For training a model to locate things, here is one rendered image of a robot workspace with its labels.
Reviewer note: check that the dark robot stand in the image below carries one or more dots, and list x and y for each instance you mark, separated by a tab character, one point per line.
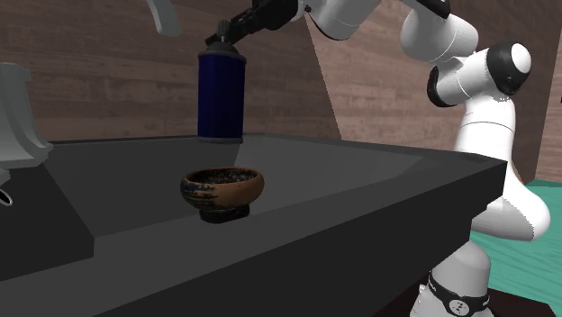
520	306

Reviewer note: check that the black sink counter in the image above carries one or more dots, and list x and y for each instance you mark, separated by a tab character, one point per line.
351	259

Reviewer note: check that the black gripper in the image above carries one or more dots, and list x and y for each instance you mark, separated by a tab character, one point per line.
277	12

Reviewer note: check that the dark blue spray can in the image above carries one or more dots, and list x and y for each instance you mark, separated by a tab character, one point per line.
221	96

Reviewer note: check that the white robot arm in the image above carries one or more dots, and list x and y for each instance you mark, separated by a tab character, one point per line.
485	127

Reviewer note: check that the brown ceramic bowl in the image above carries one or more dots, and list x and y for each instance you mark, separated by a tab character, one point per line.
221	189

